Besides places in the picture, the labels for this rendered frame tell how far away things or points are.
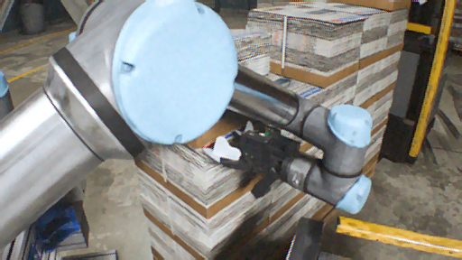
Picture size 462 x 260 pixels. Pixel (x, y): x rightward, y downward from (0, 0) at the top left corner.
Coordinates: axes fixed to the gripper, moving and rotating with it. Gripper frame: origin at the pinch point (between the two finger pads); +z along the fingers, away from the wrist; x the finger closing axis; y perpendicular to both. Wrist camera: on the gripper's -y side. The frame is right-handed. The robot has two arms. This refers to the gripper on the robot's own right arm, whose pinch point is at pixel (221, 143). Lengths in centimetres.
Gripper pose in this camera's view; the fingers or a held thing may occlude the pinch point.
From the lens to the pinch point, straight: 80.1
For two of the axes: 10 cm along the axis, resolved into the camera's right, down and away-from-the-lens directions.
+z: -7.5, -3.2, 5.8
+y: 0.1, -8.8, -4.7
